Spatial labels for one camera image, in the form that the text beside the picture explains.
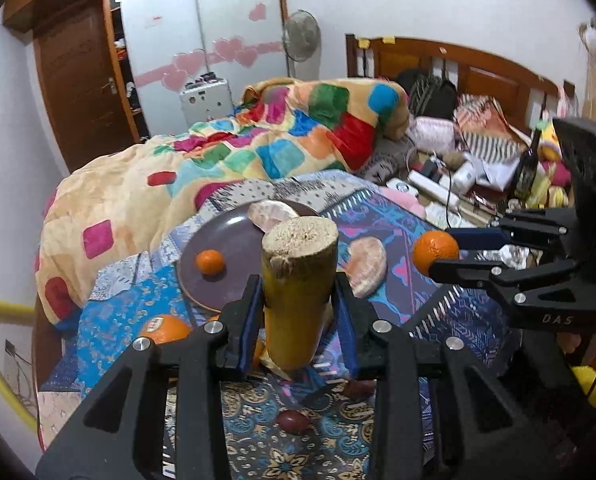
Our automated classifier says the yellow padded chair frame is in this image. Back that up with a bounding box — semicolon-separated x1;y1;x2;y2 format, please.
0;300;37;434

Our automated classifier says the rough-skinned orange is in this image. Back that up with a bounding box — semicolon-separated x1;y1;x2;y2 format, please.
412;231;460;276

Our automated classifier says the dark purple round plate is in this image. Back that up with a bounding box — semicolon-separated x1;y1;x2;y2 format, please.
175;198;324;316

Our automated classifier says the white box appliance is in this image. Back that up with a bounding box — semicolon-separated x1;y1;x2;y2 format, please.
179;72;234;127

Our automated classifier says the patterned blue bed cloth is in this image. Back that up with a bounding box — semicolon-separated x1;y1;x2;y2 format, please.
36;179;519;479

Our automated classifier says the white power strip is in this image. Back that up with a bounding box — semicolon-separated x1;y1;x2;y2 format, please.
406;170;460;210

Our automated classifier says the colourful patchwork blanket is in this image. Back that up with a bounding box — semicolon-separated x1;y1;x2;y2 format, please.
35;78;409;330

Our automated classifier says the small tangerine on plate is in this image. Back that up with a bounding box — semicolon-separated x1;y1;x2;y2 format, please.
196;249;226;276

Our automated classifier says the dark red small fruit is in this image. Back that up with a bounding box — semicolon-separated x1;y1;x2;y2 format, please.
276;410;311;434

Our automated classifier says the wooden bed headboard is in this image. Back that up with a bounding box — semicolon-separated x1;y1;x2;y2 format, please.
345;34;575;131

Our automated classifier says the standing electric fan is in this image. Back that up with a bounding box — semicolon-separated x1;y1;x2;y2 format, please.
283;9;322;80

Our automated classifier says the dark glass bottle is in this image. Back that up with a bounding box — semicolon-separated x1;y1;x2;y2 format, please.
513;129;542;202

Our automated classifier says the brown wooden door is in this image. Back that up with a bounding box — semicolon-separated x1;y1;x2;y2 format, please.
33;0;137;171

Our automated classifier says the large orange with sticker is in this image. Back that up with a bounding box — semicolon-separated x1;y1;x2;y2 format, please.
139;314;191;344

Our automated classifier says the white wardrobe with hearts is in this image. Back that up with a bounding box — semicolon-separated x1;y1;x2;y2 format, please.
120;0;288;136

